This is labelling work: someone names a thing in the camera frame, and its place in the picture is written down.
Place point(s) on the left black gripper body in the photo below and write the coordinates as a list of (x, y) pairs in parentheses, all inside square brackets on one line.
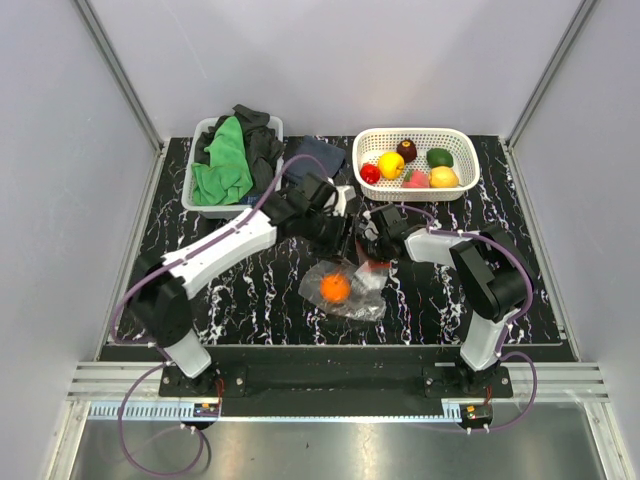
[(324, 232)]

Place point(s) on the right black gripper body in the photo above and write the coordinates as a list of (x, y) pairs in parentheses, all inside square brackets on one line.
[(377, 249)]

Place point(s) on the clear zip top bag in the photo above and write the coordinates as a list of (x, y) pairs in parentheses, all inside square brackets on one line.
[(365, 303)]

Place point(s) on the pink fake peach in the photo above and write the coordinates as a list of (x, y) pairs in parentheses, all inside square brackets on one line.
[(416, 179)]

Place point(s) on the yellow fake fruit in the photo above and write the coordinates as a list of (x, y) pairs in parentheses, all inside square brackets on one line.
[(443, 177)]

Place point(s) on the dark red fake fruit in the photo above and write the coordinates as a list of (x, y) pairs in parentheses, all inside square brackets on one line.
[(407, 150)]

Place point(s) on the dark green fake vegetable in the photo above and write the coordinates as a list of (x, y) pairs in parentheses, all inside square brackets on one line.
[(439, 157)]

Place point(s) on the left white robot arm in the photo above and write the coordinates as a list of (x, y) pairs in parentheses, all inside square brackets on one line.
[(160, 299)]

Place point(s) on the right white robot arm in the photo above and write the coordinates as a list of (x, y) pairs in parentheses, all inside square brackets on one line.
[(494, 276)]

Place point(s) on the orange fake fruit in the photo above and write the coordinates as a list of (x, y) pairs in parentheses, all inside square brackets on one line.
[(335, 288)]

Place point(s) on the folded dark blue cloth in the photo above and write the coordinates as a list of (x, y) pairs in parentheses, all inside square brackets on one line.
[(318, 157)]

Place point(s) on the grey plastic bin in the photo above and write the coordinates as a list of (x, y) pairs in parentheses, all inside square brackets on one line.
[(227, 211)]

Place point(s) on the white perforated basket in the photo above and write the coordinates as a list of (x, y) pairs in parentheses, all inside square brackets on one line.
[(371, 144)]

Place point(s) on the black cloth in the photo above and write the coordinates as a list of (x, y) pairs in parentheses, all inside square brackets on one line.
[(262, 146)]

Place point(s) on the green cloth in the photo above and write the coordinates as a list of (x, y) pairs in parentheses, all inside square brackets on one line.
[(226, 178)]

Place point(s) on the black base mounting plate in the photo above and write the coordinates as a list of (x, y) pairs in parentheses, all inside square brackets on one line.
[(335, 381)]

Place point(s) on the white slotted cable duct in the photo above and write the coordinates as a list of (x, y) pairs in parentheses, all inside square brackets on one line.
[(195, 412)]

